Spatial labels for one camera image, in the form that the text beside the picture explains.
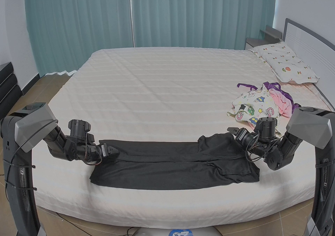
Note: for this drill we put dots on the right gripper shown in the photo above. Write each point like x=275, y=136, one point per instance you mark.
x=244, y=137

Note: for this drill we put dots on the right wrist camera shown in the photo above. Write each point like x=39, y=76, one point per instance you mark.
x=233, y=130

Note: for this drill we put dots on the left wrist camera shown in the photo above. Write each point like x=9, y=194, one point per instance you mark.
x=113, y=150

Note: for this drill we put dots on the dark grey chest of drawers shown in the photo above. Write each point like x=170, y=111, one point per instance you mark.
x=7, y=85

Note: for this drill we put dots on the black T-shirt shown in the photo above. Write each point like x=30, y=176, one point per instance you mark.
x=170, y=169

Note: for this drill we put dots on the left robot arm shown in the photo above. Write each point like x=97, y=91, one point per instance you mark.
x=31, y=130

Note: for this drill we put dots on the pile of clothes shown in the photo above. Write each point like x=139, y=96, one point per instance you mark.
x=251, y=104

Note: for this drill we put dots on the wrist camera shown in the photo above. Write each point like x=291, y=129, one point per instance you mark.
x=113, y=150
x=233, y=130

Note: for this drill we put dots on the grey bedside table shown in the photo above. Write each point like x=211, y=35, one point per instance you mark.
x=253, y=42

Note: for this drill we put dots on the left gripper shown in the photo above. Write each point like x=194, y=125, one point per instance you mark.
x=104, y=151

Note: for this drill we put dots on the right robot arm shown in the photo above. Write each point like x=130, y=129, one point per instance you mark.
x=308, y=125

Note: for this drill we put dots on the white printed pillow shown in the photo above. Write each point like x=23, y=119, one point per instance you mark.
x=285, y=62

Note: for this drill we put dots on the bed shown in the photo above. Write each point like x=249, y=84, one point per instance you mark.
x=157, y=85

